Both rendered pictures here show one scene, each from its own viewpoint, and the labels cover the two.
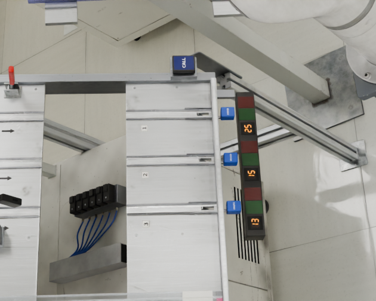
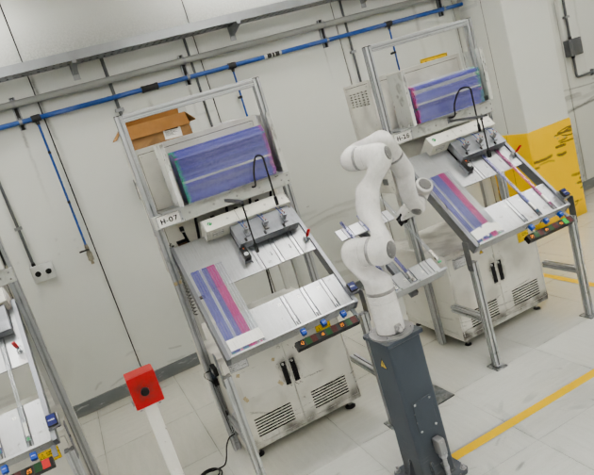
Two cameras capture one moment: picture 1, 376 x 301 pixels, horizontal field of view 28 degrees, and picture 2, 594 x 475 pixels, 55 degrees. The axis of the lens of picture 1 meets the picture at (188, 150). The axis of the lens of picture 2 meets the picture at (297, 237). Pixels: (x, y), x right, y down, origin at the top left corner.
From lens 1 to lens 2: 1.59 m
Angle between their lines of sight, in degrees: 35
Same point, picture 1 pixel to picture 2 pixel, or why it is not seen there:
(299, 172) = (375, 410)
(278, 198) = (358, 409)
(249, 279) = (304, 403)
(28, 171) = (277, 258)
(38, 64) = not seen: hidden behind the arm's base
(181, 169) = (308, 307)
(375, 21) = (376, 304)
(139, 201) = (287, 299)
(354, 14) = (371, 292)
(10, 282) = (234, 271)
